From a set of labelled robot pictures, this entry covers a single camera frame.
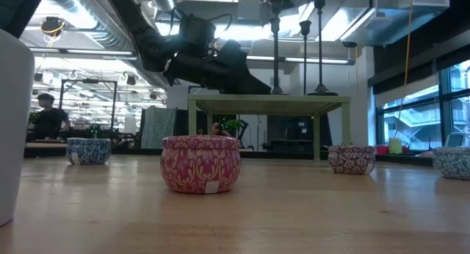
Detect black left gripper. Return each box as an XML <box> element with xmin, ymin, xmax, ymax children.
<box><xmin>163</xmin><ymin>39</ymin><xmax>274</xmax><ymax>96</ymax></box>

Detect black metal candlestick holder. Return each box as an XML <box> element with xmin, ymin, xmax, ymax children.
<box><xmin>305</xmin><ymin>0</ymin><xmax>339</xmax><ymax>97</ymax></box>
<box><xmin>267</xmin><ymin>0</ymin><xmax>290</xmax><ymax>96</ymax></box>
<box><xmin>298</xmin><ymin>20</ymin><xmax>313</xmax><ymax>96</ymax></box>

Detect pink patterned candle tin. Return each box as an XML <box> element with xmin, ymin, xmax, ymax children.
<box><xmin>159</xmin><ymin>134</ymin><xmax>242</xmax><ymax>195</ymax></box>

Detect maroon patterned candle tin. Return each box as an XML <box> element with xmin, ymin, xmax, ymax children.
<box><xmin>328</xmin><ymin>144</ymin><xmax>377</xmax><ymax>175</ymax></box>

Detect pale teal patterned candle tin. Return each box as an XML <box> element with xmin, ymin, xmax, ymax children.
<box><xmin>432</xmin><ymin>146</ymin><xmax>470</xmax><ymax>181</ymax></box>

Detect green perforated metal shelf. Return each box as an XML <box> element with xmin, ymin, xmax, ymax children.
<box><xmin>187</xmin><ymin>94</ymin><xmax>353</xmax><ymax>163</ymax></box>

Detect leafy green office plant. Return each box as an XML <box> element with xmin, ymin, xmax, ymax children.
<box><xmin>223</xmin><ymin>118</ymin><xmax>245</xmax><ymax>137</ymax></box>

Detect black cabinet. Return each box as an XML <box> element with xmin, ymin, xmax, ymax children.
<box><xmin>266</xmin><ymin>116</ymin><xmax>333</xmax><ymax>154</ymax></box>

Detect grey fabric panel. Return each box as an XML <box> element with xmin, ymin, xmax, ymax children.
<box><xmin>140</xmin><ymin>106</ymin><xmax>178</xmax><ymax>150</ymax></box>

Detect green translucent cup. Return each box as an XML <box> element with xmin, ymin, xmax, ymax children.
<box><xmin>388</xmin><ymin>137</ymin><xmax>403</xmax><ymax>155</ymax></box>

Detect long ceiling light bar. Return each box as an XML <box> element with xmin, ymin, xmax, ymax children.
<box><xmin>29</xmin><ymin>46</ymin><xmax>356</xmax><ymax>66</ymax></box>

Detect white chair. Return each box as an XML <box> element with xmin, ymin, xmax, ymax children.
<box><xmin>444</xmin><ymin>131</ymin><xmax>470</xmax><ymax>148</ymax></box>

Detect white plant pot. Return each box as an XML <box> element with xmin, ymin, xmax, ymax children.
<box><xmin>0</xmin><ymin>27</ymin><xmax>36</xmax><ymax>228</ymax></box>

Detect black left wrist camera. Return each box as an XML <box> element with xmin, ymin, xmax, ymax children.
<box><xmin>178</xmin><ymin>13</ymin><xmax>218</xmax><ymax>57</ymax></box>

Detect black overhead camera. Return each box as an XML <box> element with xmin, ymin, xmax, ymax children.
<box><xmin>40</xmin><ymin>15</ymin><xmax>67</xmax><ymax>38</ymax></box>

